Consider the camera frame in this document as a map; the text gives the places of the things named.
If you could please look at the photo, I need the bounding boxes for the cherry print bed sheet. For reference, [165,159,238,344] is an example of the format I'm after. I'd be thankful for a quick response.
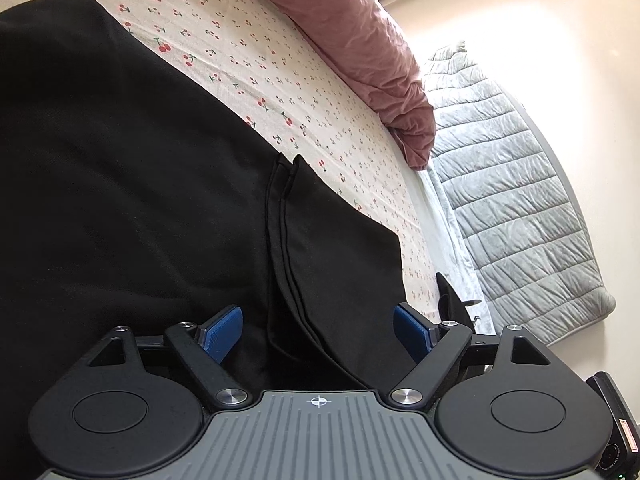
[10,0,441,321]

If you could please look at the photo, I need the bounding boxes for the black pants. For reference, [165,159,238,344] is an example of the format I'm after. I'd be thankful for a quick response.
[0,0,407,480]

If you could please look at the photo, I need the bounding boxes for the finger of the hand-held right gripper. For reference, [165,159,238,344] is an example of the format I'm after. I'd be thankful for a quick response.
[435,272,476,330]

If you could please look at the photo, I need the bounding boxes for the grey quilted blanket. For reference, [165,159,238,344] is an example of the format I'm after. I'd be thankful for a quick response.
[417,42,617,348]

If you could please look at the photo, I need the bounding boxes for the pink duvet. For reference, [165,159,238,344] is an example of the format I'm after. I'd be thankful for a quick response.
[212,0,436,171]

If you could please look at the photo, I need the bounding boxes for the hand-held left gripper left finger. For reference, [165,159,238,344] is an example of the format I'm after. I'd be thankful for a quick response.
[85,305,251,409]

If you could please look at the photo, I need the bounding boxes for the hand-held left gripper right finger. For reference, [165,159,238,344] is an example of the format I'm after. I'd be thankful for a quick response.
[389,302,551,408]

